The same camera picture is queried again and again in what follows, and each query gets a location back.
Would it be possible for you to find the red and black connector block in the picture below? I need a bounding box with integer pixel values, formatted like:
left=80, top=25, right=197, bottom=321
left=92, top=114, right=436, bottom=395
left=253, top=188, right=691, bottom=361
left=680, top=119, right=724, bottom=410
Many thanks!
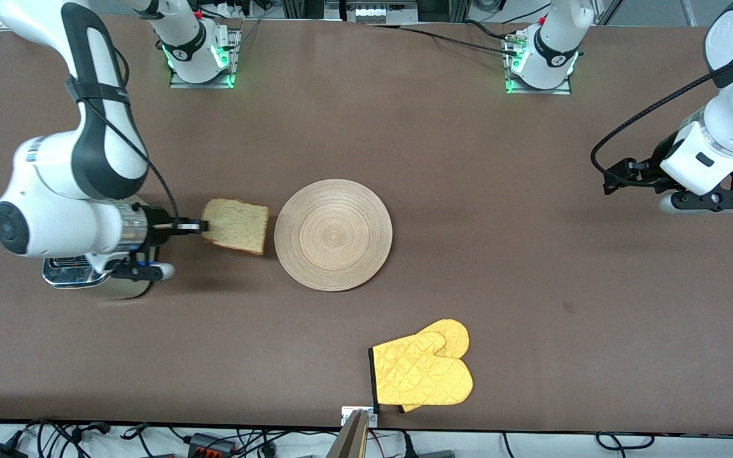
left=188, top=433, right=238, bottom=457

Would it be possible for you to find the black table cable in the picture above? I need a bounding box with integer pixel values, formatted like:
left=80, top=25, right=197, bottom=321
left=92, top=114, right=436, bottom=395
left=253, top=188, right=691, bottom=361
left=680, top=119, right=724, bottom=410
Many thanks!
left=398, top=24, right=523, bottom=57
left=464, top=19, right=511, bottom=41

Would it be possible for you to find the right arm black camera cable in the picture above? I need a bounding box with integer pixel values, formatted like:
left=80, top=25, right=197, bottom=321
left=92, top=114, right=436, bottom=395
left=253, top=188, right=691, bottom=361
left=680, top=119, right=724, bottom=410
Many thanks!
left=77, top=45, right=180, bottom=223

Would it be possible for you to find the small metal clamp bracket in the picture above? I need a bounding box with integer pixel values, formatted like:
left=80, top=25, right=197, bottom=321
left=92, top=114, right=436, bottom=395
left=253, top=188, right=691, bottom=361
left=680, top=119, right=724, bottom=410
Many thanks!
left=341, top=406, right=380, bottom=427

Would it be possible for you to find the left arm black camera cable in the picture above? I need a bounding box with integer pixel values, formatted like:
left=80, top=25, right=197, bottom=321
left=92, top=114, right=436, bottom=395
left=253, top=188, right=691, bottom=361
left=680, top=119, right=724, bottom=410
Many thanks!
left=590, top=41, right=733, bottom=180

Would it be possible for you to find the round wooden plate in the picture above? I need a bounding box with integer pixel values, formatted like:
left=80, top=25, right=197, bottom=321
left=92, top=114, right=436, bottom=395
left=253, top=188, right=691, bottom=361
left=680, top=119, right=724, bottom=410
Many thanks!
left=274, top=179, right=393, bottom=292

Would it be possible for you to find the yellow quilted oven mitt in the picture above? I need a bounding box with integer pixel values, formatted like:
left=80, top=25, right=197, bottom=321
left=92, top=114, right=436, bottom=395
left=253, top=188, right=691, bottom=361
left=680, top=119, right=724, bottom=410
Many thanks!
left=398, top=319, right=470, bottom=413
left=369, top=331, right=473, bottom=408

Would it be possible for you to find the silver two-slot toaster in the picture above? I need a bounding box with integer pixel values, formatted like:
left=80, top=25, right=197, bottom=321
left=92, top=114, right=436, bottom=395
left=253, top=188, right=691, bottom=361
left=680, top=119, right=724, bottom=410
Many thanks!
left=42, top=254, right=153, bottom=300

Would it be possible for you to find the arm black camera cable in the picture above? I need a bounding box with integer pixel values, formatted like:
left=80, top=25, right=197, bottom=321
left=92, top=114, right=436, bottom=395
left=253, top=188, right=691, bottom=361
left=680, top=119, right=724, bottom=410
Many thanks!
left=590, top=41, right=733, bottom=180
left=77, top=45, right=180, bottom=223

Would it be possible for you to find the aluminium camera stand post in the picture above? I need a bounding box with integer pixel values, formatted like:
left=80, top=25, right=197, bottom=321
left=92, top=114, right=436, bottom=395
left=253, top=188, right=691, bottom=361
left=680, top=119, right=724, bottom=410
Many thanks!
left=325, top=410, right=370, bottom=458

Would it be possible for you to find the brown bread slice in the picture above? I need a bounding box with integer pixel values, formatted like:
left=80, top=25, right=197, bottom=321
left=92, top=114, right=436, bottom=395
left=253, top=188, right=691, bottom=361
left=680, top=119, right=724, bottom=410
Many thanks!
left=201, top=198, right=270, bottom=256

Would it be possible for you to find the white power strip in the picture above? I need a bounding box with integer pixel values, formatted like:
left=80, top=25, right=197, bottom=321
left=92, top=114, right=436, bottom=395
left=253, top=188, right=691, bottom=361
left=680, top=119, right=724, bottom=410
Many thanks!
left=340, top=0, right=419, bottom=24

